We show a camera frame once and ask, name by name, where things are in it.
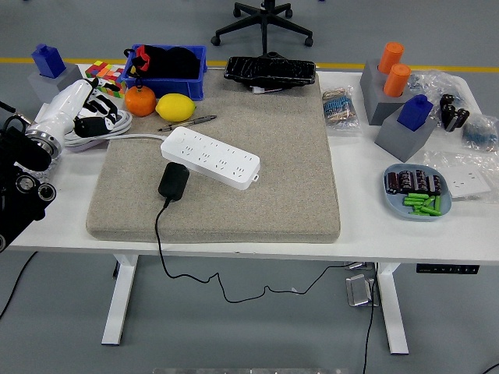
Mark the white power strip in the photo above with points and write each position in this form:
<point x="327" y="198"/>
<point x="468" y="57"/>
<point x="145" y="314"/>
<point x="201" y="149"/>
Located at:
<point x="210" y="156"/>

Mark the crumpled clear plastic bag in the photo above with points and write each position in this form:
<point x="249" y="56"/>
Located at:
<point x="432" y="83"/>

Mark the orange mandarin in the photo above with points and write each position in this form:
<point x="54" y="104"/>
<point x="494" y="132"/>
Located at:
<point x="140" y="102"/>

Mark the clear bag of blue parts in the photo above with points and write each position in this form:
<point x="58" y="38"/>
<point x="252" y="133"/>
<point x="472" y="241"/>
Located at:
<point x="481" y="134"/>

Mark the orange cylinder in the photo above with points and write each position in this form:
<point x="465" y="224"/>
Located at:
<point x="396" y="82"/>
<point x="391" y="58"/>

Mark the multicolour puzzle cube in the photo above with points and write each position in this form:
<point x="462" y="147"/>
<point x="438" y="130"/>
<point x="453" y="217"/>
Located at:
<point x="103" y="70"/>

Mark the beige fabric mat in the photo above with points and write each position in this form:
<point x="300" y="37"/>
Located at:
<point x="253" y="195"/>

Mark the white table leg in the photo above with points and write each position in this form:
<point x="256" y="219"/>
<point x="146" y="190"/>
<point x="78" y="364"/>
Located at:
<point x="121" y="296"/>
<point x="391" y="311"/>

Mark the black table control panel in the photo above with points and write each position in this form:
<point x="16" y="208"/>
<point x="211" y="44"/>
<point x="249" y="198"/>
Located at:
<point x="448" y="269"/>

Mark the black cloth pouch red trim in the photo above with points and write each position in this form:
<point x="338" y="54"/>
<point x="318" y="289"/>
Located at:
<point x="175" y="62"/>

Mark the green plastic peg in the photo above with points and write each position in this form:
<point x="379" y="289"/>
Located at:
<point x="429" y="211"/>
<point x="416" y="195"/>
<point x="437" y="203"/>
<point x="413" y="201"/>
<point x="429" y="202"/>

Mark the dark brown capacitor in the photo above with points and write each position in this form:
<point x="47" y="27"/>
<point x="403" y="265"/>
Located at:
<point x="434" y="184"/>
<point x="392" y="182"/>
<point x="421" y="180"/>
<point x="405" y="181"/>

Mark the black plug adapter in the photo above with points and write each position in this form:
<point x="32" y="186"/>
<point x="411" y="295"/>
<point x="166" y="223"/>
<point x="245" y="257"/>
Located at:
<point x="173" y="181"/>

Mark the small black knob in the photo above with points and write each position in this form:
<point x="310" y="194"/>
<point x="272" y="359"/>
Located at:
<point x="274" y="54"/>

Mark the blue plastic bin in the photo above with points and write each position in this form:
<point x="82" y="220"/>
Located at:
<point x="175" y="86"/>

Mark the clear bag around socket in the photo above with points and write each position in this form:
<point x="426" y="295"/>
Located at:
<point x="436" y="159"/>

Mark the grey two-hole holder block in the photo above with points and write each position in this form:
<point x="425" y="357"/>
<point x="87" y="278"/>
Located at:
<point x="374" y="97"/>

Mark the blue-grey plate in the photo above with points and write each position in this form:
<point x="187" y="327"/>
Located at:
<point x="393" y="204"/>

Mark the small white connector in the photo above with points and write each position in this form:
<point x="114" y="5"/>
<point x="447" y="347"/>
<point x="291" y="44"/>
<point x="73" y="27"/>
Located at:
<point x="259" y="90"/>

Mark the blue bottle-shaped block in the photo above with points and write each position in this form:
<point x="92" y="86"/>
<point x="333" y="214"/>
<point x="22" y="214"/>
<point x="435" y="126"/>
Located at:
<point x="415" y="113"/>
<point x="48" y="62"/>

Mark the clear bag of resistors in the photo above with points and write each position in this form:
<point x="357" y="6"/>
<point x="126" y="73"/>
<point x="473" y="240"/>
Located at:
<point x="339" y="111"/>

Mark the metal foot pedal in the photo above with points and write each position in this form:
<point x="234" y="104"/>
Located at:
<point x="360" y="290"/>

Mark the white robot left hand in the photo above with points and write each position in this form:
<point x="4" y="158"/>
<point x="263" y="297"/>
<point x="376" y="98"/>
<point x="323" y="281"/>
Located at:
<point x="62" y="105"/>

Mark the yellow lemon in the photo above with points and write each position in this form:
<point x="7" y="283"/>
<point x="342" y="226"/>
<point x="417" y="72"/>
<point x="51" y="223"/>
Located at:
<point x="175" y="107"/>

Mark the black capacitor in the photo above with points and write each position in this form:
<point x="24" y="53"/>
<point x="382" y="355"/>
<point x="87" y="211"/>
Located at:
<point x="448" y="117"/>
<point x="462" y="118"/>
<point x="446" y="101"/>

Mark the black office chair base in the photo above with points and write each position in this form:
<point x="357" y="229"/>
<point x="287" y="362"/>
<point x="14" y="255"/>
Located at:
<point x="267" y="23"/>

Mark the black pen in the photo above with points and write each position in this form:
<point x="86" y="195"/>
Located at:
<point x="187" y="123"/>

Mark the black plastic tray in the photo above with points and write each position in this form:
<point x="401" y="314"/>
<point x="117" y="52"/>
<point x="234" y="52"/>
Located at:
<point x="269" y="72"/>

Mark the white wall socket plate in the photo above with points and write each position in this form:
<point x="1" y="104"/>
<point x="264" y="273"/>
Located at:
<point x="468" y="183"/>

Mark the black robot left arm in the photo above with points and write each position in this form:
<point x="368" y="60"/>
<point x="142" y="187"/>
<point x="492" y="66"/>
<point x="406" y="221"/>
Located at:
<point x="19" y="195"/>

